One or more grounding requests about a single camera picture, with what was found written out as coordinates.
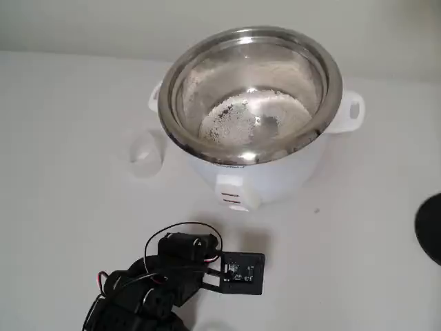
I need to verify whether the thin black cable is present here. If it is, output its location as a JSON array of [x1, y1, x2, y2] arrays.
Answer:
[[143, 221, 223, 277]]

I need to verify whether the black round object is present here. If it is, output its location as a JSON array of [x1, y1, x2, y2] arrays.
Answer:
[[414, 194, 441, 267]]

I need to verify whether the white rice cooker housing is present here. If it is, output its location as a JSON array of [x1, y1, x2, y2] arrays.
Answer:
[[147, 79, 365, 212]]

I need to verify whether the white uncooked rice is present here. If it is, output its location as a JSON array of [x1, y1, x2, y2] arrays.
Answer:
[[198, 88, 313, 148]]

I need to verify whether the translucent plastic measuring cup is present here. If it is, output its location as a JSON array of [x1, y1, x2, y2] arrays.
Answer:
[[123, 128, 167, 181]]

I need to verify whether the black camera mount with board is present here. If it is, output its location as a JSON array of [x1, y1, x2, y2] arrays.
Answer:
[[201, 252, 266, 297]]

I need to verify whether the red white black servo cable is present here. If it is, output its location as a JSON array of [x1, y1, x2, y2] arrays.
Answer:
[[203, 248, 225, 268], [97, 271, 167, 288]]

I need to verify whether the stainless steel inner pot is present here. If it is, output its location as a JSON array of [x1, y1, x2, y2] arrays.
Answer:
[[157, 27, 345, 165]]

